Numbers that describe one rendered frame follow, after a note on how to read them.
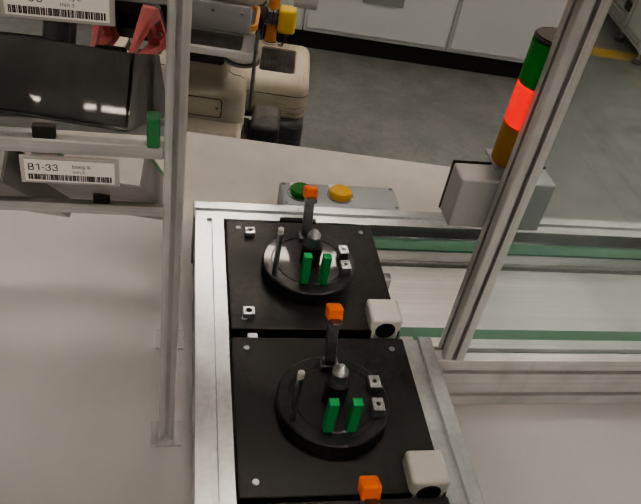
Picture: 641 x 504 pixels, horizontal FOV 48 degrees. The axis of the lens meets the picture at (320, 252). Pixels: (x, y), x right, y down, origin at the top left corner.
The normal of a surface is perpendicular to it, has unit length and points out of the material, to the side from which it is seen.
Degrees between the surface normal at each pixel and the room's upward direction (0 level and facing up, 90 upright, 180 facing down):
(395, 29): 90
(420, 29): 90
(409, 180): 0
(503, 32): 90
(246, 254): 0
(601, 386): 90
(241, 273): 0
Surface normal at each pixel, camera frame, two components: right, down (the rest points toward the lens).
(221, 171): 0.15, -0.76
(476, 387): 0.13, 0.65
